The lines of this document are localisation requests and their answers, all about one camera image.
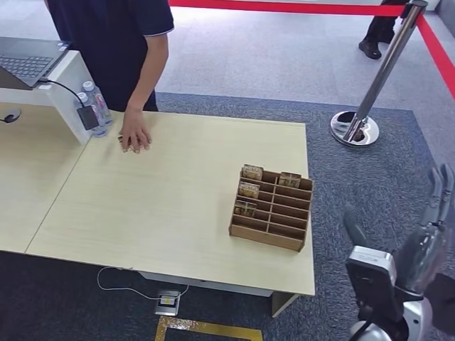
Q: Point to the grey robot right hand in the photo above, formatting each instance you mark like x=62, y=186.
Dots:
x=422, y=259

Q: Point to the person's left hand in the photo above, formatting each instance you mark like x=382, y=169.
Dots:
x=134, y=129

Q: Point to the person's left forearm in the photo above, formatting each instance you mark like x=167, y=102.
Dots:
x=147, y=82

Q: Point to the wooden slotted card holder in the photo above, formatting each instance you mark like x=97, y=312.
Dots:
x=270, y=226

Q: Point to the person standing behind barrier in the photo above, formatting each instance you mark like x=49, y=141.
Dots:
x=376, y=33

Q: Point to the clear plastic water bottle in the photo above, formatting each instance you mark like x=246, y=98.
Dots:
x=99, y=103
x=97, y=128

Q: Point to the black power adapter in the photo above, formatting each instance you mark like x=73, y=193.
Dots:
x=87, y=118

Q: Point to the white desk riser shelf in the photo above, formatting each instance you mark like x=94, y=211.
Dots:
x=67, y=75

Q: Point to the dark grey laptop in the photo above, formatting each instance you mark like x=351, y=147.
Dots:
x=26, y=59

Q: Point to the black round desk grommet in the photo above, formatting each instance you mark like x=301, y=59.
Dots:
x=11, y=115

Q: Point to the metal floor socket box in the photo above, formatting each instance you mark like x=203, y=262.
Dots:
x=167, y=303

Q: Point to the short red barrier belt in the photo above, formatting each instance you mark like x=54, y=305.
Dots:
x=437, y=54

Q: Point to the long red barrier belt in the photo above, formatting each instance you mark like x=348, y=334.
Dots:
x=284, y=7

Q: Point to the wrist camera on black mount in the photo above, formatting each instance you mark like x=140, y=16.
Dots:
x=375, y=282

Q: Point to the white desk frame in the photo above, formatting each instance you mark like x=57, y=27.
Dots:
x=213, y=285

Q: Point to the chrome stanchion post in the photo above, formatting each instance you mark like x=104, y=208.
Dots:
x=387, y=61

